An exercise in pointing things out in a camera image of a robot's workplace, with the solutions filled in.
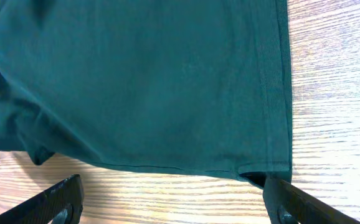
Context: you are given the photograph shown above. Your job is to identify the black t-shirt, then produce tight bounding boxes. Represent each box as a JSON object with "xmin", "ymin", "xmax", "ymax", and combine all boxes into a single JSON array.
[{"xmin": 0, "ymin": 0, "xmax": 292, "ymax": 186}]

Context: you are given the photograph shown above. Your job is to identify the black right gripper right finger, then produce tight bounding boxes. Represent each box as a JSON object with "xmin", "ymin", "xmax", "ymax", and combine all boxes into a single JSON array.
[{"xmin": 263, "ymin": 178, "xmax": 360, "ymax": 224}]

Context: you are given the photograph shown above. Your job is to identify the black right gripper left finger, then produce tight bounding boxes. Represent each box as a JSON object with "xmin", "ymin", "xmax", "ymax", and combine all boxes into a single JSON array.
[{"xmin": 0, "ymin": 174, "xmax": 84, "ymax": 224}]

